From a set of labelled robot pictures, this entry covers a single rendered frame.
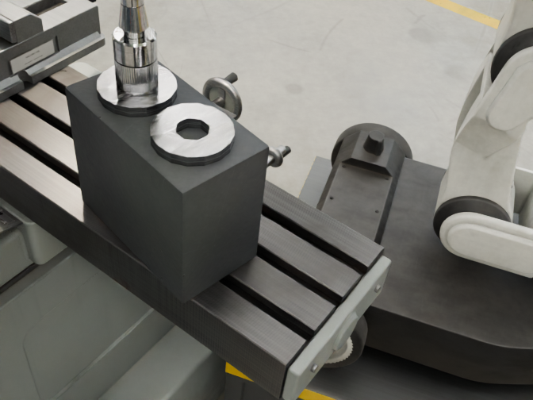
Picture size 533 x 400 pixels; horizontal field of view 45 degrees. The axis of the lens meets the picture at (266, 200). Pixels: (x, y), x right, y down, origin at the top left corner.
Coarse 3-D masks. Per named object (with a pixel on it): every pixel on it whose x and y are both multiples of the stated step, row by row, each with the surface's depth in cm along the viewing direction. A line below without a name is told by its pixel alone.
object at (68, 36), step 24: (24, 0) 109; (48, 0) 111; (72, 0) 110; (48, 24) 104; (72, 24) 107; (96, 24) 112; (0, 48) 98; (24, 48) 101; (48, 48) 105; (72, 48) 109; (96, 48) 112; (0, 72) 99; (24, 72) 103; (48, 72) 106; (0, 96) 100
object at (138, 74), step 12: (156, 48) 70; (120, 60) 69; (132, 60) 68; (144, 60) 69; (156, 60) 71; (120, 72) 70; (132, 72) 70; (144, 72) 70; (156, 72) 72; (120, 84) 71; (132, 84) 71; (144, 84) 71; (156, 84) 73
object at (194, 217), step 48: (96, 96) 73; (144, 96) 72; (192, 96) 75; (96, 144) 74; (144, 144) 68; (192, 144) 67; (240, 144) 70; (96, 192) 82; (144, 192) 70; (192, 192) 65; (240, 192) 71; (144, 240) 77; (192, 240) 70; (240, 240) 78; (192, 288) 76
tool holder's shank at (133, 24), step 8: (128, 0) 65; (136, 0) 65; (120, 8) 66; (128, 8) 65; (136, 8) 66; (144, 8) 67; (120, 16) 67; (128, 16) 66; (136, 16) 66; (144, 16) 67; (120, 24) 67; (128, 24) 66; (136, 24) 67; (144, 24) 67; (128, 32) 67; (136, 32) 67; (144, 32) 68
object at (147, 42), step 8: (120, 32) 69; (152, 32) 69; (120, 40) 68; (128, 40) 68; (136, 40) 68; (144, 40) 68; (152, 40) 68; (120, 48) 68; (128, 48) 68; (136, 48) 68; (144, 48) 68
